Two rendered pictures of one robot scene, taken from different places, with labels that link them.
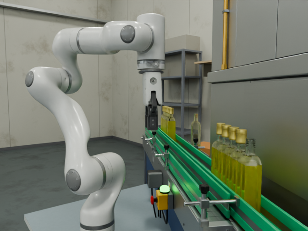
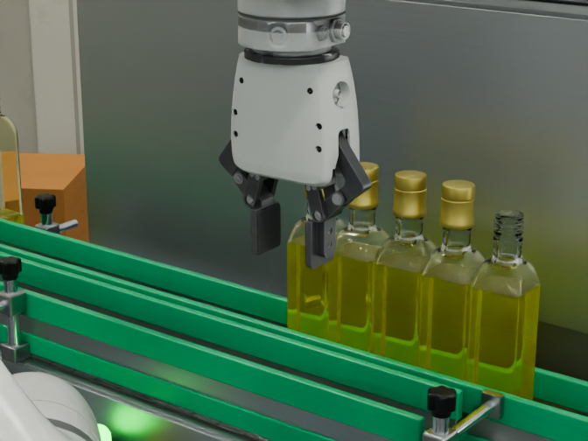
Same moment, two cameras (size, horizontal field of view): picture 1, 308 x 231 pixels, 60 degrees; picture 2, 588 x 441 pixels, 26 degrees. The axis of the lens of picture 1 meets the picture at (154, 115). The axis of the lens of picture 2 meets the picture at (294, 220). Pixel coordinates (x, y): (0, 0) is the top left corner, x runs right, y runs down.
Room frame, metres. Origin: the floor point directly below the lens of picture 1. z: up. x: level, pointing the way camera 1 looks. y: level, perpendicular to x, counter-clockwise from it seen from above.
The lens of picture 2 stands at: (0.10, 0.71, 1.70)
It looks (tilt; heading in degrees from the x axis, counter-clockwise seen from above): 18 degrees down; 315
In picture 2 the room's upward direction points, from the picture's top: straight up
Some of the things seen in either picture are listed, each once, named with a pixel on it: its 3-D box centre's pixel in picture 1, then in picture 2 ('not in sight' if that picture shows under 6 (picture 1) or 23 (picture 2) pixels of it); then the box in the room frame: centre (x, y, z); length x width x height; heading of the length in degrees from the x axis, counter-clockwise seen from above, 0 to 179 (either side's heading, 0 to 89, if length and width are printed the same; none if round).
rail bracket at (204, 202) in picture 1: (211, 204); (452, 441); (0.77, -0.17, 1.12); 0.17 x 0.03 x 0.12; 98
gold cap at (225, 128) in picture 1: (226, 130); (362, 185); (0.98, -0.27, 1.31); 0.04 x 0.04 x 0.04
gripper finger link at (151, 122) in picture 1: (153, 119); (332, 227); (0.77, 0.00, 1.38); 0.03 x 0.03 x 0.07; 8
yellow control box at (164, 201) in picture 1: (164, 200); not in sight; (1.19, -0.05, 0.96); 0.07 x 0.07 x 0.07; 8
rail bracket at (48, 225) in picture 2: (199, 149); (59, 237); (1.55, -0.27, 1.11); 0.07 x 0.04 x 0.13; 98
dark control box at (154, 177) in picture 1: (154, 178); not in sight; (1.47, 0.00, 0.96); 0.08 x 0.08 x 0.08; 8
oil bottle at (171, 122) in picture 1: (171, 126); not in sight; (1.98, -0.13, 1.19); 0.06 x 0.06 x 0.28; 8
